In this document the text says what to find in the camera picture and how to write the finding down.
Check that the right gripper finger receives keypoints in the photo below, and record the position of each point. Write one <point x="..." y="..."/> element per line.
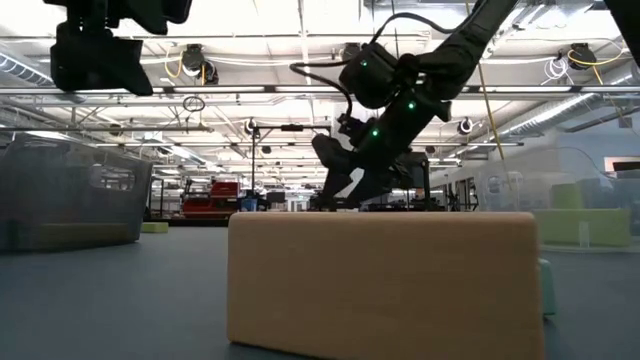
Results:
<point x="335" y="192"/>
<point x="372" y="192"/>

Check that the wide orange wooden block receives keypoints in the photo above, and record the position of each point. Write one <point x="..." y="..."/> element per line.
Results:
<point x="385" y="285"/>

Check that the yellow-green small wooden block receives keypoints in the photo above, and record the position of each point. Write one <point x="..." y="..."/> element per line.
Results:
<point x="155" y="227"/>

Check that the yellow-green wooden cylinder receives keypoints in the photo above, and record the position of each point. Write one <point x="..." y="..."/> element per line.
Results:
<point x="567" y="196"/>

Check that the mint green rectangular block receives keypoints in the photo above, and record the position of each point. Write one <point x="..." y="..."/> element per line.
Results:
<point x="548" y="287"/>

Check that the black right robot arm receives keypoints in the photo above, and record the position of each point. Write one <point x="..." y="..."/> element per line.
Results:
<point x="450" y="55"/>

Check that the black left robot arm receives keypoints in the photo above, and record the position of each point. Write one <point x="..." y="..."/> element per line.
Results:
<point x="150" y="12"/>

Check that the black monitor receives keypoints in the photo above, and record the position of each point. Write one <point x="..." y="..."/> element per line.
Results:
<point x="417" y="172"/>

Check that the grey horizontal ceiling pipe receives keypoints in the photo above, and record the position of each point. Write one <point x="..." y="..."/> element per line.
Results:
<point x="150" y="129"/>

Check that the blue container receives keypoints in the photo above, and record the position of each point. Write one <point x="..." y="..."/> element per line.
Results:
<point x="247" y="205"/>

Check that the red tool cabinet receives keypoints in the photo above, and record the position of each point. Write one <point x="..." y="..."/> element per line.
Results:
<point x="210" y="207"/>

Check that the dark grey translucent bin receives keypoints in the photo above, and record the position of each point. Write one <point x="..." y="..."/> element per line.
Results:
<point x="60" y="190"/>

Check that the long ceiling light strip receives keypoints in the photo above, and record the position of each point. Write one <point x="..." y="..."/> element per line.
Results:
<point x="225" y="89"/>

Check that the clear plastic bin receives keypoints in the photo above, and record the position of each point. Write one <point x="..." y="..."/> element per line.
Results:
<point x="510" y="220"/>

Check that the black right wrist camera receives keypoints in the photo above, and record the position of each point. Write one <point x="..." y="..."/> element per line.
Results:
<point x="356" y="127"/>

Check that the black frame stand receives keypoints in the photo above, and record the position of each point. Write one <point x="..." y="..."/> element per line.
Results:
<point x="292" y="128"/>

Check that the black table frame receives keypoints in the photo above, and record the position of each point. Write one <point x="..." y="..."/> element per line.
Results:
<point x="210" y="220"/>

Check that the silver ventilation duct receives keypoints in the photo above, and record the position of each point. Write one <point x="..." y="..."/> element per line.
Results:
<point x="540" y="117"/>

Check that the dark wall screen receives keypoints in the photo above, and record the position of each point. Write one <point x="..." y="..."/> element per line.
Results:
<point x="625" y="166"/>

